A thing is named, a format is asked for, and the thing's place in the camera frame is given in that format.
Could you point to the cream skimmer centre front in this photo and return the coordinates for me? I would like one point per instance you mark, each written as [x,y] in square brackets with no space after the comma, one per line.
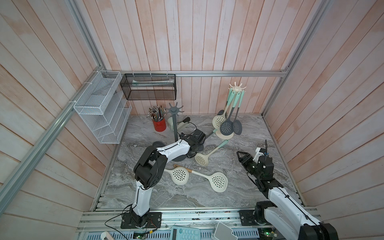
[218,180]

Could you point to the grey skimmer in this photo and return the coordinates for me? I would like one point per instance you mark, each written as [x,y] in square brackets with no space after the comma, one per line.
[158,144]
[210,135]
[237,126]

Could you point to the black mesh wall basket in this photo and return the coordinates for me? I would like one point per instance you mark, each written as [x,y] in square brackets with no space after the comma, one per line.
[138,87]

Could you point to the white wire mesh shelf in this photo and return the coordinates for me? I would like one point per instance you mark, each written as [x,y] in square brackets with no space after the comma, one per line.
[103,107]

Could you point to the aluminium rail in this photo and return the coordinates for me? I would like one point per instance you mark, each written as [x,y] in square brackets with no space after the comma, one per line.
[205,217]

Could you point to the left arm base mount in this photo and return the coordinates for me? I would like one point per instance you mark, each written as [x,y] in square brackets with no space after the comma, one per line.
[130,220]

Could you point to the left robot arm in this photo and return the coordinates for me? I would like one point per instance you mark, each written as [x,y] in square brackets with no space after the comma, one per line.
[151,165]

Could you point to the grey calculator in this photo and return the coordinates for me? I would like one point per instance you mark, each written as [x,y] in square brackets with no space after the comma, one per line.
[185,233]

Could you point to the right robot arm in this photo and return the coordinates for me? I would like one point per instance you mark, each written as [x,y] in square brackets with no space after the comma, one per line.
[280,209]

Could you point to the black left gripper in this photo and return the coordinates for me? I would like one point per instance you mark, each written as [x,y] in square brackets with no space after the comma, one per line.
[191,153]

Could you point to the mint stapler black top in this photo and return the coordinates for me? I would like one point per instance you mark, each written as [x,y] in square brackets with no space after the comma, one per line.
[183,124]

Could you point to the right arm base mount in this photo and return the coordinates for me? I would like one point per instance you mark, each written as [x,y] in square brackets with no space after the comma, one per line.
[258,215]

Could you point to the cream skimmer under pile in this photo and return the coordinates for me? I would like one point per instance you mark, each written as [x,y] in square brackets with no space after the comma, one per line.
[204,159]

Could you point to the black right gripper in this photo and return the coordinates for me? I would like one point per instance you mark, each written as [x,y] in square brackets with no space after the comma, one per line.
[243,158]

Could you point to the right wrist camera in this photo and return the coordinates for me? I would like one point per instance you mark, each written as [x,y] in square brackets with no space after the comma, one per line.
[259,152]

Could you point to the bundle of pencils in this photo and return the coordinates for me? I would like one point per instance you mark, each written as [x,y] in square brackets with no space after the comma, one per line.
[157,113]

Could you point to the grey utensil rack stand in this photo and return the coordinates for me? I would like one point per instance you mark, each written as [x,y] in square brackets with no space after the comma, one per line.
[174,111]

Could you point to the grey skimmer front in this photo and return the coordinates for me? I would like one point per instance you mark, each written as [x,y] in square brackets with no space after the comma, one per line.
[237,126]

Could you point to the grey plastic box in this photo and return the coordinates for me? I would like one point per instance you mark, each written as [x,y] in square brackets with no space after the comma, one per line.
[223,232]

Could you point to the large cream skimmer left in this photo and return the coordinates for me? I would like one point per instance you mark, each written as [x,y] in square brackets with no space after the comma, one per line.
[179,175]

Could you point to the mint green pencil sharpener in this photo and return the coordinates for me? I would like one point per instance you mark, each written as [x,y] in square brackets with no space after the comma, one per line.
[170,123]

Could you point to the grey skimmer behind grey rack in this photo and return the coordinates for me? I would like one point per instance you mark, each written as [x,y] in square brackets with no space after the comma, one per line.
[158,144]

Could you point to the red metal pencil cup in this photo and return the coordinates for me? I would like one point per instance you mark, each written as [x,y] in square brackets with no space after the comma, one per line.
[160,126]

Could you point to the cream utensil rack stand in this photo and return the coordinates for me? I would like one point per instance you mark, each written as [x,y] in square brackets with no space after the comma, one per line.
[237,89]

